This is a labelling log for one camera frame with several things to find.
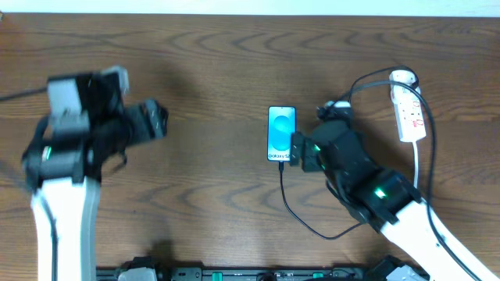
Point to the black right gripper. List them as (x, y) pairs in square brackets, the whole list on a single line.
[(309, 152)]

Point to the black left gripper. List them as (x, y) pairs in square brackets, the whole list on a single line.
[(137, 123)]

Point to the blue Galaxy smartphone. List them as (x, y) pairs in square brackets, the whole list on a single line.
[(281, 125)]

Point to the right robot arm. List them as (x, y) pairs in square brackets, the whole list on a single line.
[(384, 199)]

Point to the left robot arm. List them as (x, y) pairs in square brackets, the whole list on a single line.
[(87, 124)]

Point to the white USB charger adapter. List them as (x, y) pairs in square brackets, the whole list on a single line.
[(405, 76)]

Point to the white power strip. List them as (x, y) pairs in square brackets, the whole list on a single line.
[(408, 114)]

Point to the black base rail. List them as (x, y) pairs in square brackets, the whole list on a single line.
[(198, 274)]

